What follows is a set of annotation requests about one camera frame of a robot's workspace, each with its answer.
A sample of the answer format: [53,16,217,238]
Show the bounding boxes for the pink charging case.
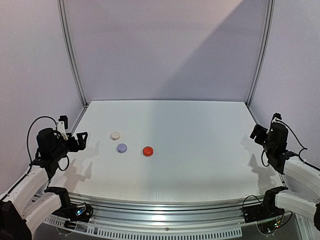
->
[110,131,121,141]

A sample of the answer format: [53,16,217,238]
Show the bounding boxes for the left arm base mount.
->
[52,202,94,223]

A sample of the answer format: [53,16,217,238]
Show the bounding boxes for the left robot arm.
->
[0,128,93,240]

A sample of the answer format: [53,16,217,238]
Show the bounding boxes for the red charging case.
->
[142,146,154,157]

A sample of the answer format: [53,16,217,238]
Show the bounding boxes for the right aluminium frame post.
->
[245,0,275,108]

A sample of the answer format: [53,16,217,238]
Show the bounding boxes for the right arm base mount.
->
[242,203,285,223]

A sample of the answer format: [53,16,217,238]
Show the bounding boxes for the front aluminium rail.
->
[29,192,305,226]

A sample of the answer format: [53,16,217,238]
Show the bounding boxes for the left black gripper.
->
[50,131,87,161]

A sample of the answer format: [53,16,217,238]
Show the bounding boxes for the aluminium frame post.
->
[245,0,275,108]
[57,0,89,108]

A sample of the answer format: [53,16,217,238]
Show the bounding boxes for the left aluminium frame post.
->
[57,0,89,108]

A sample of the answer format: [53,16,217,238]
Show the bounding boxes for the purple charging case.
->
[116,143,128,153]

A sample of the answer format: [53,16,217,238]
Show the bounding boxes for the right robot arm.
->
[248,118,320,230]

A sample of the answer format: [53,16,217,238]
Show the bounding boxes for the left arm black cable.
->
[26,115,71,173]

